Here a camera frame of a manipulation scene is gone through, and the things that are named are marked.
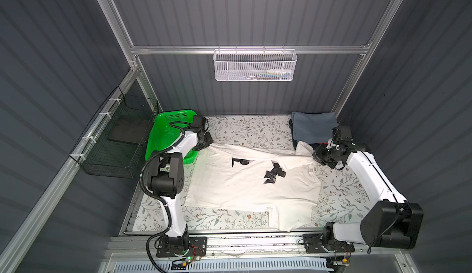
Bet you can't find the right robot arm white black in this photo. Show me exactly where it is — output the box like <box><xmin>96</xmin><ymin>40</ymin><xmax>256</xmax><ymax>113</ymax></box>
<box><xmin>313</xmin><ymin>125</ymin><xmax>424</xmax><ymax>253</ymax></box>

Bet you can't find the green plastic basket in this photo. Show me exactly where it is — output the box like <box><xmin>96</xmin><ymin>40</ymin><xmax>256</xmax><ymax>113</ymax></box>
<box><xmin>145</xmin><ymin>110</ymin><xmax>197</xmax><ymax>161</ymax></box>

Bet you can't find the white bottle in basket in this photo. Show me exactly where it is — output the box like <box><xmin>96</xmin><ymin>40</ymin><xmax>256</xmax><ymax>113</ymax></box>
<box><xmin>266</xmin><ymin>69</ymin><xmax>293</xmax><ymax>78</ymax></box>

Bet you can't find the white vented cable duct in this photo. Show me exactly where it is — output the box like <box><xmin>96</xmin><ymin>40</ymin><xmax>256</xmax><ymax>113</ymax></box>
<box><xmin>112</xmin><ymin>257</ymin><xmax>329</xmax><ymax>273</ymax></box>

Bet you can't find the white printed t-shirt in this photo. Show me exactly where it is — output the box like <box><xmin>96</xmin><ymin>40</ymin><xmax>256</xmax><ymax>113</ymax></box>
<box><xmin>184</xmin><ymin>141</ymin><xmax>322</xmax><ymax>231</ymax></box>

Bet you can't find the grey folded t-shirt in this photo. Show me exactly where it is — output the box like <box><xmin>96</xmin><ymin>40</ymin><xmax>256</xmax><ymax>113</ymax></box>
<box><xmin>291</xmin><ymin>111</ymin><xmax>338</xmax><ymax>144</ymax></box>

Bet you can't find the aluminium front rail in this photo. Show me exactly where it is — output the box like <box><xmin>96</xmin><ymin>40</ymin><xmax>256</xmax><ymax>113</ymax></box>
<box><xmin>103</xmin><ymin>230</ymin><xmax>403</xmax><ymax>259</ymax></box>

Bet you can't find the white wire mesh basket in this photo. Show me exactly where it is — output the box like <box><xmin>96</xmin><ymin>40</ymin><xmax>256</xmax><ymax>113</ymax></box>
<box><xmin>213</xmin><ymin>49</ymin><xmax>297</xmax><ymax>82</ymax></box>

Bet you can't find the black corrugated cable hose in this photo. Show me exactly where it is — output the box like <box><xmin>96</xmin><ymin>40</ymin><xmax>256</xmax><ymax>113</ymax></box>
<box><xmin>138</xmin><ymin>121</ymin><xmax>194</xmax><ymax>273</ymax></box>

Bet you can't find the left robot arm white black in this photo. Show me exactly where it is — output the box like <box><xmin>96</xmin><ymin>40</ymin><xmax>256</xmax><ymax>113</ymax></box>
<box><xmin>139</xmin><ymin>110</ymin><xmax>213</xmax><ymax>246</ymax></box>

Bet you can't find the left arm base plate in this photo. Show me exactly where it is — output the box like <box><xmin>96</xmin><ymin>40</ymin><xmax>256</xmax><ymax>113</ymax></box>
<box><xmin>155</xmin><ymin>236</ymin><xmax>207</xmax><ymax>258</ymax></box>

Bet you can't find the black wire side basket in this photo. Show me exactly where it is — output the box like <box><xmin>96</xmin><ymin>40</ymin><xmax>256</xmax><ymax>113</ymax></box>
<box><xmin>70</xmin><ymin>89</ymin><xmax>160</xmax><ymax>180</ymax></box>

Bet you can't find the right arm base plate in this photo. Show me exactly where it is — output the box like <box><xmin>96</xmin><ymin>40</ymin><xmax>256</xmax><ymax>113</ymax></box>
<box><xmin>300</xmin><ymin>229</ymin><xmax>355</xmax><ymax>255</ymax></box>

